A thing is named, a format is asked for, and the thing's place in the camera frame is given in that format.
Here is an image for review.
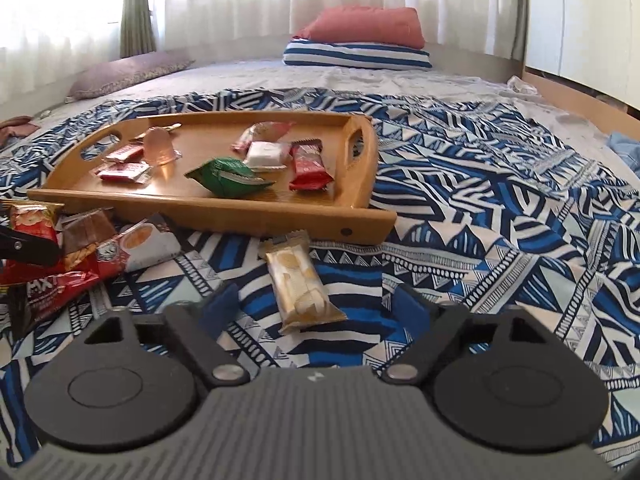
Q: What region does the white sheer curtain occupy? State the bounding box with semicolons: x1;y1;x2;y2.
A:
0;0;128;123
150;0;530;63

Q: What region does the wooden tray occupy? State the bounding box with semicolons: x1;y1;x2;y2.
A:
27;111;398;245

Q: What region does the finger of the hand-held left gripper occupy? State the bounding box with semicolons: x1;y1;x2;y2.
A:
0;225;62;267

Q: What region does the purple pillow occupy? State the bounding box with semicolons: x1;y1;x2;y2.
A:
67;52;196;101

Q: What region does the small red patterned snack packet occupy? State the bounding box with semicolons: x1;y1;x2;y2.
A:
96;161;152;184
105;143;146;163

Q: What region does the brown snack packet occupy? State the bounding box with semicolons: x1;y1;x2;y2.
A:
61;208;117;268

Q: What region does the grey bed sheet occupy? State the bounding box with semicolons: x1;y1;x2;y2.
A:
0;55;640;181

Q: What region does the white snack packet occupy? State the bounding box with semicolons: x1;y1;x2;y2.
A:
244;141;292;170

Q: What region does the light blue cloth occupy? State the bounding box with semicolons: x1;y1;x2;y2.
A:
607;132;640;176

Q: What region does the cream wafer packet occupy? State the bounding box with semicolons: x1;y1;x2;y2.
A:
259;229;347;336

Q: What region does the red snack bar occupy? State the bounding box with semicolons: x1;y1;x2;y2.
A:
289;141;332;192

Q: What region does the wooden base board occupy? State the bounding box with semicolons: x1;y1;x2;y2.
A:
521;71;640;133

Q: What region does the blue white striped pillow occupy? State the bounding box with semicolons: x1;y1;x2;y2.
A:
282;40;432;71

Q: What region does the pink jelly cup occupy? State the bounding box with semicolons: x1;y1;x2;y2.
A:
141;127;182;167

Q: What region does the pink pillow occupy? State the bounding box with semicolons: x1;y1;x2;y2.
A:
292;6;426;50

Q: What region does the large red snack packet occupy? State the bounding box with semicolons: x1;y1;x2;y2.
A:
0;270;101;333

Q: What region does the blue white patterned blanket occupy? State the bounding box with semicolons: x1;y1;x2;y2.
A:
0;86;640;471

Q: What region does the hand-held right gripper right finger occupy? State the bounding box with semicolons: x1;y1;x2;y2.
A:
382;284;551;386

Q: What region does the green snack packet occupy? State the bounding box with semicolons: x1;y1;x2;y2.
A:
184;157;277;197

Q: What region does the crumpled white plastic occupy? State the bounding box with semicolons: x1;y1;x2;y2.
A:
507;76;538;97

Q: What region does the brown cloth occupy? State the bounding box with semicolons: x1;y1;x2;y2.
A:
0;116;41;143

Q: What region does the grey green curtain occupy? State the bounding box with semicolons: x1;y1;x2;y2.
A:
119;0;157;60

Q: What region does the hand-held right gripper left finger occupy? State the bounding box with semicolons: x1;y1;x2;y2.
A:
85;282;251;389

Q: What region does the red chip packet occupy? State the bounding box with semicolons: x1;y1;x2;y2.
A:
9;201;65;261

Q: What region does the white wardrobe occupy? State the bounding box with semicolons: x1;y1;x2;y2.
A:
522;0;640;111

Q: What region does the pink snack packet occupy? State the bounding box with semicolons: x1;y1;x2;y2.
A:
231;121;292;153

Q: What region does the white coffee sachet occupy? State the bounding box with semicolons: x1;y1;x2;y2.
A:
95;212;182;281

